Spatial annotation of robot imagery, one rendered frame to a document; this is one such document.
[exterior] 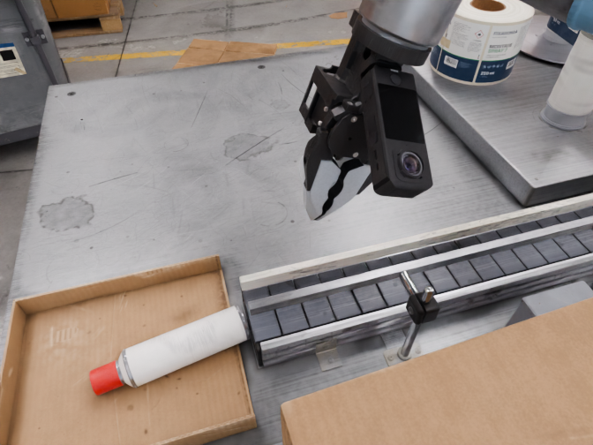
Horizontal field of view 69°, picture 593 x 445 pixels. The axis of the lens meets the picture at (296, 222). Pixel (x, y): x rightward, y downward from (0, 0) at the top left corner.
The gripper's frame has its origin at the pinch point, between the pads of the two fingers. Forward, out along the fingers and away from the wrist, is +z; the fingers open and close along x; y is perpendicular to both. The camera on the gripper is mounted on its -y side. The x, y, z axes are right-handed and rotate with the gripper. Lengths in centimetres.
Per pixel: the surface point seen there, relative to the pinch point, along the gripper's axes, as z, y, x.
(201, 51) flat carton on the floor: 95, 272, -44
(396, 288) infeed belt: 12.2, -1.3, -17.3
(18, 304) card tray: 32.2, 12.9, 32.0
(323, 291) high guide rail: 8.9, -3.9, -2.8
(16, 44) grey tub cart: 71, 179, 55
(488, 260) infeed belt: 6.8, -0.6, -32.2
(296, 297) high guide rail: 10.0, -3.8, 0.5
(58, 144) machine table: 35, 58, 30
